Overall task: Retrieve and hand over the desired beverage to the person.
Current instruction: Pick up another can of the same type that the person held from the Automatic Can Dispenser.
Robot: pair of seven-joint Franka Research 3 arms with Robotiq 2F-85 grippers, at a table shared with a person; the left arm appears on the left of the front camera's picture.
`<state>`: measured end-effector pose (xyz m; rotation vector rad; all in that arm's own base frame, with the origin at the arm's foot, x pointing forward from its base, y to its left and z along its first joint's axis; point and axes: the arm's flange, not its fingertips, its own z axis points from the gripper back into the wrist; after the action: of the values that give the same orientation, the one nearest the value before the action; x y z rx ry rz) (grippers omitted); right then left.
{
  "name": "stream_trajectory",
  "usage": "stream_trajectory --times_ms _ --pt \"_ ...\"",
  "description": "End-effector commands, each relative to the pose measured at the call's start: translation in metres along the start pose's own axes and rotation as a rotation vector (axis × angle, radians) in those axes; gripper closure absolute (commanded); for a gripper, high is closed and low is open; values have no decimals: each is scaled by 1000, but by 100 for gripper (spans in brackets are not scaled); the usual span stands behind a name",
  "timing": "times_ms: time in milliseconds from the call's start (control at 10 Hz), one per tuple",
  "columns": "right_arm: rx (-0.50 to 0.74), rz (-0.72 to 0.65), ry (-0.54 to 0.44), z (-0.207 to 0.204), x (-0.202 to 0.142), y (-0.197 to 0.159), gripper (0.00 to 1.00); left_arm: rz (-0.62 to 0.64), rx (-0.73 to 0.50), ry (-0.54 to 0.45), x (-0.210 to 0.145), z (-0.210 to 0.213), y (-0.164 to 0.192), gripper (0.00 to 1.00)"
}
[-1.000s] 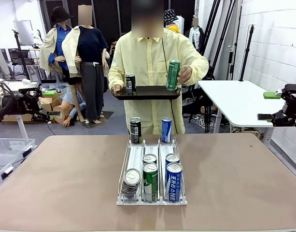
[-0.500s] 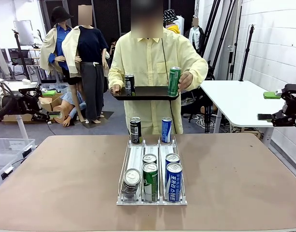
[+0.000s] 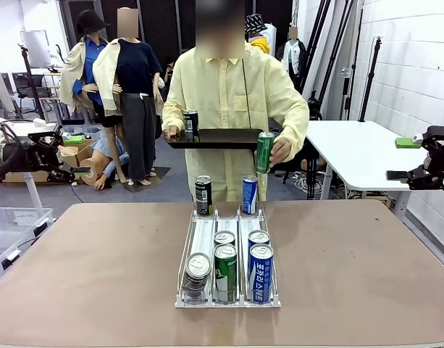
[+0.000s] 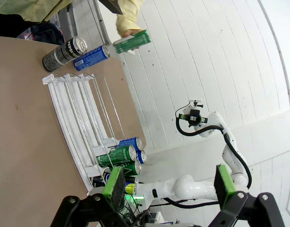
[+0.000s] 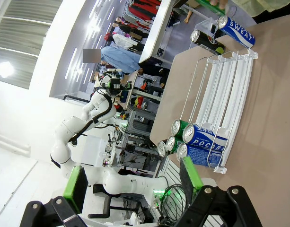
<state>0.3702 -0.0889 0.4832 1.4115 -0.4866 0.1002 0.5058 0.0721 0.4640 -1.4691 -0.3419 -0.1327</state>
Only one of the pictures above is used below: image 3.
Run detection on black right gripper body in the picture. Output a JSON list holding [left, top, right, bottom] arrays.
[[422, 139, 444, 173]]

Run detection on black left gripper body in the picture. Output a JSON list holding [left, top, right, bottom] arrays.
[[11, 143, 65, 173]]

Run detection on black Pepsi can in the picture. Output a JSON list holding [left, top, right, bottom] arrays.
[[194, 175, 214, 217], [183, 109, 201, 143], [181, 252, 212, 305]]

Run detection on green soda can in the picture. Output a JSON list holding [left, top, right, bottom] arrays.
[[213, 230, 237, 247], [213, 244, 238, 305], [255, 130, 277, 175]]

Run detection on dark brown serving tray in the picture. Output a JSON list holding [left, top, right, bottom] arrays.
[[166, 128, 265, 150]]

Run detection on person's left forearm yellow sleeve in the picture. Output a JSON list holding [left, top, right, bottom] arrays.
[[275, 90, 310, 153]]

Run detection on person's right forearm yellow sleeve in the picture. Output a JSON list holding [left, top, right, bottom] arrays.
[[162, 97, 188, 131]]

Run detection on seated person dark clothes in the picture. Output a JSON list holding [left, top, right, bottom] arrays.
[[164, 56, 178, 86]]

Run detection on person's torso yellow shirt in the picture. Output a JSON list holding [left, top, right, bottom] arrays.
[[162, 43, 310, 203]]

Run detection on person's right hand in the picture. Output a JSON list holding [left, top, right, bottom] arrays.
[[162, 125, 181, 143]]

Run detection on person's left hand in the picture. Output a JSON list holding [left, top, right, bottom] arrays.
[[267, 135, 293, 170]]

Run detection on brown cardboard box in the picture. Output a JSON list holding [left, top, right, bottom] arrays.
[[4, 138, 96, 183]]

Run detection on clear plastic crate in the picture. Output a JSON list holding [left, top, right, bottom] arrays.
[[61, 125, 104, 141]]

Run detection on lying mannequin light blue clothes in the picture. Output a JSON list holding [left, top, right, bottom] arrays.
[[78, 138, 131, 192]]

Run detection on white table rounded corners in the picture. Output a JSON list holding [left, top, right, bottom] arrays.
[[304, 119, 444, 223]]

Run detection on clear plastic storage bin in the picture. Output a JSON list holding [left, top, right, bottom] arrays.
[[0, 230, 33, 284], [0, 207, 54, 242]]

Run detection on black light stand pole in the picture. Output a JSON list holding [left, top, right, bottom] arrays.
[[358, 36, 384, 123]]

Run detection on mannequin blue shirt beige coat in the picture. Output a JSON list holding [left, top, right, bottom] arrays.
[[59, 30, 116, 120]]

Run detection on mannequin navy shirt grey trousers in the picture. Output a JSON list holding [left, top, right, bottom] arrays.
[[92, 7, 165, 186]]

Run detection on white board panel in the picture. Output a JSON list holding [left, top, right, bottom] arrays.
[[20, 30, 52, 69]]

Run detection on white three-lane can rack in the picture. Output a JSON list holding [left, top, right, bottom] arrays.
[[174, 202, 282, 310]]

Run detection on blue Pocari Sweat can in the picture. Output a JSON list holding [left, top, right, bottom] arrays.
[[248, 243, 275, 305], [247, 229, 272, 247], [241, 175, 259, 215]]

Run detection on mannequin yellow hoodie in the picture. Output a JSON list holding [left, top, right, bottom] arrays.
[[249, 36, 272, 55]]

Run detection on patterned black white bucket hat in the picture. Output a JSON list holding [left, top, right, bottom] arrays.
[[244, 13, 269, 36]]

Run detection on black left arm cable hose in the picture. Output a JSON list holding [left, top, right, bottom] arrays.
[[0, 121, 27, 183]]

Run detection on dark mannequin base plate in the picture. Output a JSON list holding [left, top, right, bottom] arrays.
[[122, 165, 172, 194]]

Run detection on black camera tripod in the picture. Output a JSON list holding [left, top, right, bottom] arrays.
[[303, 90, 324, 123]]

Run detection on white cable coil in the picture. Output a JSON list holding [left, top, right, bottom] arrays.
[[293, 170, 319, 195]]

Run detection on thin black shirt cable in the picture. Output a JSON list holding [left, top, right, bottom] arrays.
[[240, 58, 256, 130]]

